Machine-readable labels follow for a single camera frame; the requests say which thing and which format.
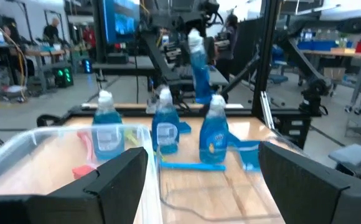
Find cardboard box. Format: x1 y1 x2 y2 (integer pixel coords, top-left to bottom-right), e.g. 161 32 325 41
322 67 347 83

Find blue monitor screen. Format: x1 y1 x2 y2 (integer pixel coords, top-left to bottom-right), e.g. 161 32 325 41
101 0 141 45

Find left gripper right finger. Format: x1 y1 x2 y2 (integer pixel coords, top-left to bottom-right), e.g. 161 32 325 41
258 141 361 224

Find grey stool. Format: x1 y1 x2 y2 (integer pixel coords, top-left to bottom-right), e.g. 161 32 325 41
327 143 361 182

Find yellow cable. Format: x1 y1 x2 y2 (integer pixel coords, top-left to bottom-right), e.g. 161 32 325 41
0 12 29 103

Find black electronics box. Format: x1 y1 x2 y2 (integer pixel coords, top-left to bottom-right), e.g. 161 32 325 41
272 115 312 149

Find clear plastic bin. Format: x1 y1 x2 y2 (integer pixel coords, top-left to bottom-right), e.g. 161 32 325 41
155 136 295 223
0 123 163 224

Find blue storage bin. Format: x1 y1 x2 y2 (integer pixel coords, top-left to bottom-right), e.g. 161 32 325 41
297 39 355 52

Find computer tower green lights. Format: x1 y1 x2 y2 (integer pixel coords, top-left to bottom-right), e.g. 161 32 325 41
52 66 75 88

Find red dish brush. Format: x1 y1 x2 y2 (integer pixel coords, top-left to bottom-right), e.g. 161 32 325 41
72 131 99 180

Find wooden table metal legs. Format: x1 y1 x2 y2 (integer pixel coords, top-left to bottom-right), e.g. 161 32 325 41
301 49 361 114

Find silver metal bracket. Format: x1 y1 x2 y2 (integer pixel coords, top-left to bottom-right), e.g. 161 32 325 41
259 90 275 130

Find grey work table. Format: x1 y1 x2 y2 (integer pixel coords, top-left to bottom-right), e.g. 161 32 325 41
91 55 230 87

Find blue dish brush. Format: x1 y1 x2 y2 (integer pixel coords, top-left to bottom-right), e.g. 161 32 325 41
159 161 227 172

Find black vertical frame post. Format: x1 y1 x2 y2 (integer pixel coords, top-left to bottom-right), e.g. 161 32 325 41
251 0 281 118

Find blue dish soap bottle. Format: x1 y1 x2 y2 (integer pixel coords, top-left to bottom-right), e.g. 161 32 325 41
199 94 230 165
187 28 215 105
151 86 181 156
92 90 126 162

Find blue-lit device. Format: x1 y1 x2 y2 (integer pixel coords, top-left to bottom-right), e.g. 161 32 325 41
81 58 93 75

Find black diagonal frame strut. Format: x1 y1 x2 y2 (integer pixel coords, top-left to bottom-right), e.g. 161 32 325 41
220 51 261 97

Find person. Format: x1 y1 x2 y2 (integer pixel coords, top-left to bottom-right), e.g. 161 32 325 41
214 14 240 103
42 17 63 46
1 23 35 77

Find cluttered work table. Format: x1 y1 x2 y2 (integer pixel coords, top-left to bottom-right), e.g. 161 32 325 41
0 45 74 96

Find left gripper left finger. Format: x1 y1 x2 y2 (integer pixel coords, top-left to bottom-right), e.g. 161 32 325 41
0 147 149 224

